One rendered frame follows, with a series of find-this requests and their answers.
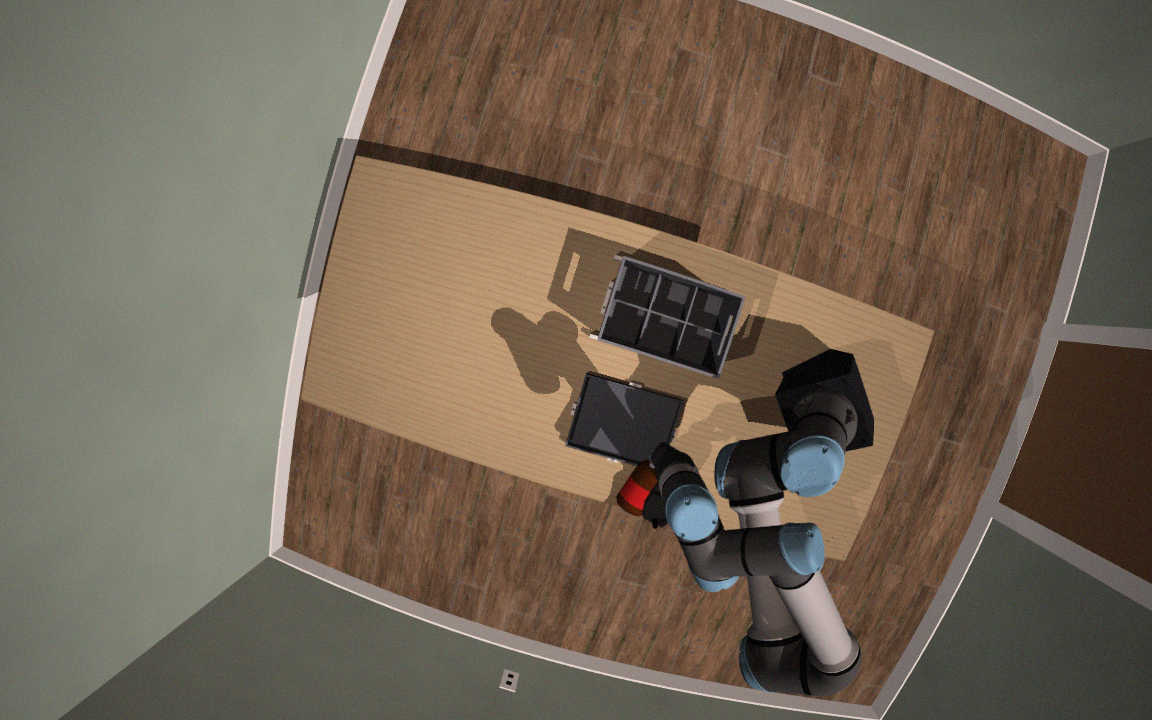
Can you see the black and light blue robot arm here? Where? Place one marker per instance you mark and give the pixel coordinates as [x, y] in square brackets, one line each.
[752, 474]

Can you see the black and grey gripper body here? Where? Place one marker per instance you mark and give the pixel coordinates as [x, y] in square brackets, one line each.
[669, 461]

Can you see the brown bottle with red label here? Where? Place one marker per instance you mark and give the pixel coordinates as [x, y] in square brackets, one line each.
[632, 495]

